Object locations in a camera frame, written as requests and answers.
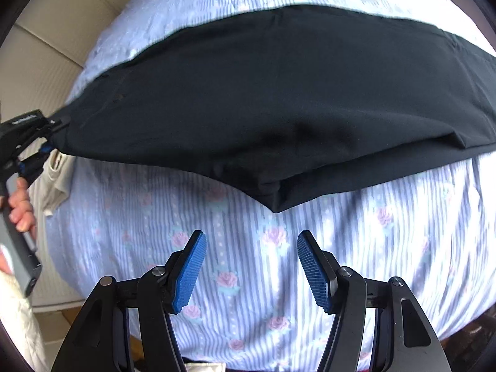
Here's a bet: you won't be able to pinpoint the cream padded headboard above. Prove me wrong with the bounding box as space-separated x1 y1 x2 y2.
0 0 130 311

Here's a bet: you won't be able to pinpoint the striped floral bed sheet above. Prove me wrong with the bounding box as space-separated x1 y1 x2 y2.
44 0 496 372

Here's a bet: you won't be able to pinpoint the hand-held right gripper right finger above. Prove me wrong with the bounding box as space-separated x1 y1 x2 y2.
296 230 452 372

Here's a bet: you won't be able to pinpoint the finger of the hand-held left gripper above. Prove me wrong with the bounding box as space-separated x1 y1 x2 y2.
23 118 64 152
15 149 53 184

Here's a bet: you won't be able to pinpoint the person's left hand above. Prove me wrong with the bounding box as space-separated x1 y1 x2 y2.
0 178 37 241

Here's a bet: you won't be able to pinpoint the cream cloth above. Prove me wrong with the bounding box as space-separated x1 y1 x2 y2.
42 150 75 218

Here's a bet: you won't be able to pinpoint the person's left forearm white sleeve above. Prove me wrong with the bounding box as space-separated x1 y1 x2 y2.
0 244 49 372

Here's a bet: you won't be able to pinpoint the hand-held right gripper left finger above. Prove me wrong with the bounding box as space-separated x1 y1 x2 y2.
50 230 208 372

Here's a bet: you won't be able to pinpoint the black pants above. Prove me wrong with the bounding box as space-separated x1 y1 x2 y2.
52 3 496 214

